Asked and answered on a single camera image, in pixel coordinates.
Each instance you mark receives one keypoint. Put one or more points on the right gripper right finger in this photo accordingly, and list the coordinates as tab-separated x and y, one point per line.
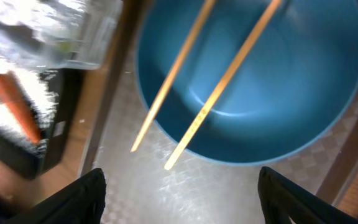
283	201

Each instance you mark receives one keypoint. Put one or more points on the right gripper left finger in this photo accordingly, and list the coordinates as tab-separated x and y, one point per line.
82	202

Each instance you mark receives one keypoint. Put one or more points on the orange carrot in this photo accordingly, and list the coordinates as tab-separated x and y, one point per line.
12	97

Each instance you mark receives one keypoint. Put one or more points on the black plastic tray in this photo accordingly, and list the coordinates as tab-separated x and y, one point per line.
31	164

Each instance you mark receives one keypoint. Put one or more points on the brown serving tray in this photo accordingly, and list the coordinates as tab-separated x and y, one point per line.
195	190

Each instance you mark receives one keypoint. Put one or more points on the white rice pile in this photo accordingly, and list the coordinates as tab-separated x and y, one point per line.
39	98

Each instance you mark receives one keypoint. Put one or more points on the dark blue plate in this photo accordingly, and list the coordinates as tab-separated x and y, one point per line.
296	82

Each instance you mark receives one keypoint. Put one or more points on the right wooden chopstick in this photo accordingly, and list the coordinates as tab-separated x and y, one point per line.
226	78

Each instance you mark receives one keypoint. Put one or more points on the wooden chopstick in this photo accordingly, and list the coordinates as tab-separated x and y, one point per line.
175	68
226	78

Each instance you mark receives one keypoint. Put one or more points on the clear plastic bin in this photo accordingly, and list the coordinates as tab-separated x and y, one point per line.
58	33

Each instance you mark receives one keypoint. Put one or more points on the left wooden chopstick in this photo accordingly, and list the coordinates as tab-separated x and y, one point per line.
175	68

